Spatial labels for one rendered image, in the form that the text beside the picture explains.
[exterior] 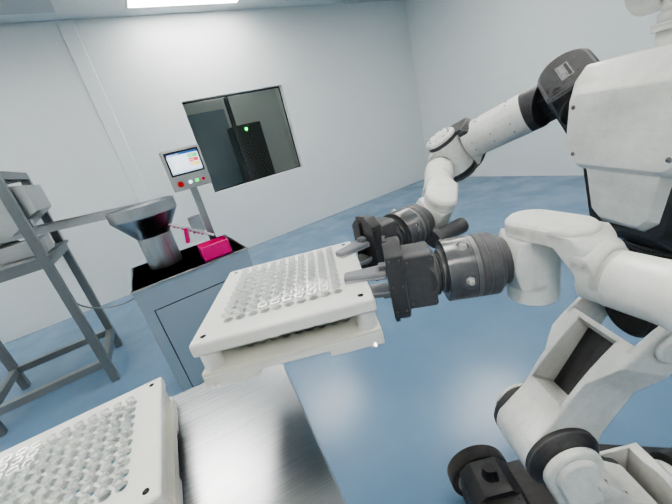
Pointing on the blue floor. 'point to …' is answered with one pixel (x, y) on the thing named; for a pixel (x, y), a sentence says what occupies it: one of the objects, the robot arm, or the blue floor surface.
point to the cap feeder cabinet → (183, 303)
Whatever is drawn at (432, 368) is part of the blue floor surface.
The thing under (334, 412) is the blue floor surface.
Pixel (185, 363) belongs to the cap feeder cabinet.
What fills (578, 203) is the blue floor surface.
